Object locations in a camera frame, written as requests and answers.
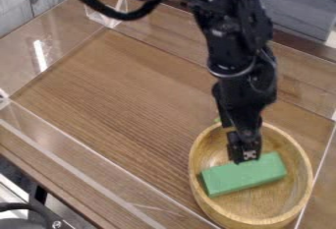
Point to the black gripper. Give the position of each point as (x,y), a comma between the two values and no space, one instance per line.
(243,93)

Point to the green rectangular block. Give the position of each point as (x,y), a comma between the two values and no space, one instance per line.
(230,178)

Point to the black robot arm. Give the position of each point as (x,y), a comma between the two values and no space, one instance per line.
(238,30)

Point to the brown wooden bowl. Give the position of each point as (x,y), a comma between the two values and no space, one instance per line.
(255,195)

